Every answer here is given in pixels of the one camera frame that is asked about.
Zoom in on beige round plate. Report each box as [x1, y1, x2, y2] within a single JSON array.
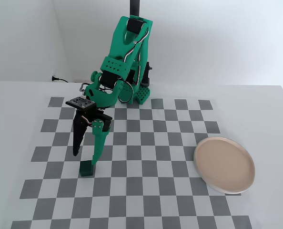
[[193, 136, 255, 195]]

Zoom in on black camera cable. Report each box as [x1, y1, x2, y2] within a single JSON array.
[[80, 81, 134, 104]]

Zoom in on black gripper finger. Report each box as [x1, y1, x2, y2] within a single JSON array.
[[72, 109, 93, 157]]

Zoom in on dark green dice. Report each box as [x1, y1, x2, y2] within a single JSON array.
[[79, 160, 95, 177]]

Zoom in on black table clamp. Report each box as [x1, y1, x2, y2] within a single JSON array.
[[141, 61, 154, 88]]

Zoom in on grey white checkerboard mat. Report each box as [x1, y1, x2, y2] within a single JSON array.
[[11, 96, 253, 229]]

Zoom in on black wall plug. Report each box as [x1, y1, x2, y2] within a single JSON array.
[[51, 75, 70, 83]]

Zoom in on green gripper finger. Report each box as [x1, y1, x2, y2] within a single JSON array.
[[91, 118, 109, 167]]

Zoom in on black vertical pole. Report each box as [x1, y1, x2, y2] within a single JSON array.
[[129, 0, 141, 17]]

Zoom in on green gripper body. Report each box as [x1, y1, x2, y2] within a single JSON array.
[[76, 83, 119, 132]]

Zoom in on white gripper servo wire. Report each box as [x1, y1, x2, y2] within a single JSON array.
[[82, 115, 95, 126]]

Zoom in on black wrist camera board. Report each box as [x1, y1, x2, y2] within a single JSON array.
[[65, 95, 96, 109]]

